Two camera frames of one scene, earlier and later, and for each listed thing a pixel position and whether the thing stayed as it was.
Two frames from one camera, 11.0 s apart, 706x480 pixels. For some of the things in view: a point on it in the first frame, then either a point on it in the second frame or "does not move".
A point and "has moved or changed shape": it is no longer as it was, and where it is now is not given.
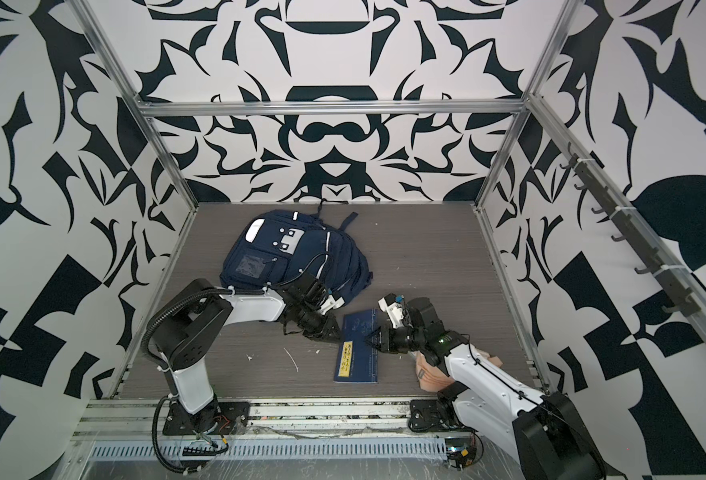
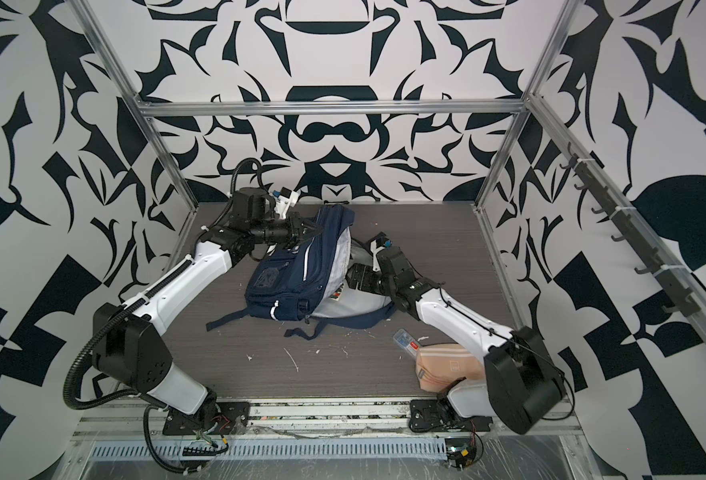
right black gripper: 387,339 -> 360,269
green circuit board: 461,451 does not move
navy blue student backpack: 281,246 has moved or changed shape
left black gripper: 331,327 -> 295,229
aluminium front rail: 145,417 does not move
